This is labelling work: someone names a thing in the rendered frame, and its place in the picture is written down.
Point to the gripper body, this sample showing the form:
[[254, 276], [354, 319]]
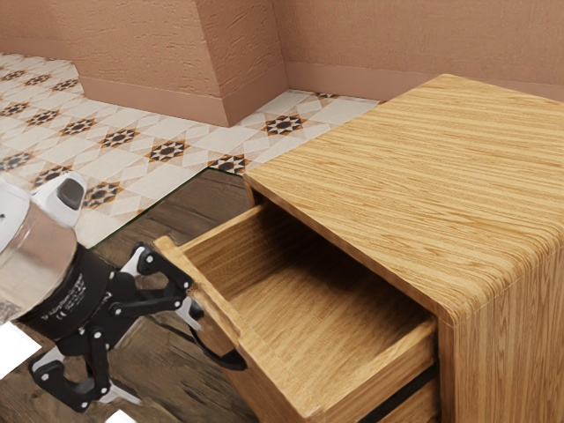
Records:
[[83, 299]]

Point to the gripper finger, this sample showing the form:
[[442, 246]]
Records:
[[100, 370], [177, 278]]

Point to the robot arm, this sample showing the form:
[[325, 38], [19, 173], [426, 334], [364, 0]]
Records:
[[37, 247]]

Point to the wooden cabinet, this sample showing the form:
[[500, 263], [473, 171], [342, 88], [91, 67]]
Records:
[[418, 185]]

